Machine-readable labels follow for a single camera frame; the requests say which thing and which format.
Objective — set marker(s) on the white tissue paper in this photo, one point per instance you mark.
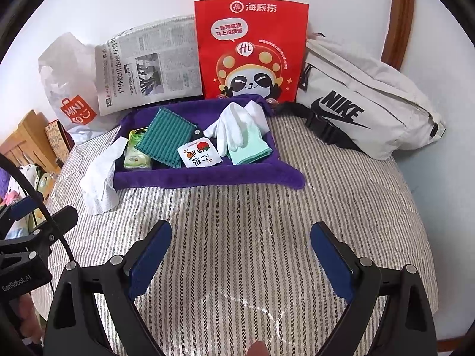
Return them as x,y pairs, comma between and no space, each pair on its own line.
100,185

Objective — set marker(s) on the white waist bag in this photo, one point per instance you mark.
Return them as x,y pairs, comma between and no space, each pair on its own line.
389,92

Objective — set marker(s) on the folded newspaper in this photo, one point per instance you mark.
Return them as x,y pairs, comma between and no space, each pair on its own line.
167,63

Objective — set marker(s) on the teal striped cloth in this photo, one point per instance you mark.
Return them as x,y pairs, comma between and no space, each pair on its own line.
167,137

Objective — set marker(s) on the person's right hand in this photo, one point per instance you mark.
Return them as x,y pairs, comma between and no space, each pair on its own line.
258,350

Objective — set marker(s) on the white plastic shopping bag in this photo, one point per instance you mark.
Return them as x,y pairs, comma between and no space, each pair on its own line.
63,81

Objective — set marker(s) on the white printed sachet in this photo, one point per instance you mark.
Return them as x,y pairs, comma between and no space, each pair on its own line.
200,154

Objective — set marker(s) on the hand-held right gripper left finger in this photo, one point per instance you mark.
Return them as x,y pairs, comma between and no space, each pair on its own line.
148,263

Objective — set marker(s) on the wooden bedside furniture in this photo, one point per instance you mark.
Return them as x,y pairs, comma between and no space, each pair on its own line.
26,137

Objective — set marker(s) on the floral bedding cloth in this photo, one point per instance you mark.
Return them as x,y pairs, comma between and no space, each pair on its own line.
33,181

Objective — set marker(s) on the purple towel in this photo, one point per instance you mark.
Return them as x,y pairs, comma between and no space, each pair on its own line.
222,178

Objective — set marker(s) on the red paper bag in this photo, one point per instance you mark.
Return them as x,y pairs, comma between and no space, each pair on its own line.
222,44

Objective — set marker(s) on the person's left hand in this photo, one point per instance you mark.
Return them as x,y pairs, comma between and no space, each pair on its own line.
28,315

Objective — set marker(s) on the light green tissue pack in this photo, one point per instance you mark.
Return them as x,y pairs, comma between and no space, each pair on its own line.
137,161

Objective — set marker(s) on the white glove mint cuff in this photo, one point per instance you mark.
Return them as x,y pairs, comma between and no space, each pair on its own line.
222,129

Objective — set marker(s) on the striped bed blanket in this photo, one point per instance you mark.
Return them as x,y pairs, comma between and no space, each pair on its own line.
241,248

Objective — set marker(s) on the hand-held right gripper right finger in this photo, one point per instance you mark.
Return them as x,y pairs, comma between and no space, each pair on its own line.
332,263

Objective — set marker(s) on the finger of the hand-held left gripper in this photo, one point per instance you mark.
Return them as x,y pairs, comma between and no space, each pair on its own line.
59,220
20,207

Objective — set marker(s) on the brown patterned book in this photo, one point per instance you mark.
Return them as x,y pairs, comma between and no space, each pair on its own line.
57,135

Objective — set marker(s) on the wooden headboard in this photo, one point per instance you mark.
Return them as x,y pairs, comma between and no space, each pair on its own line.
402,15

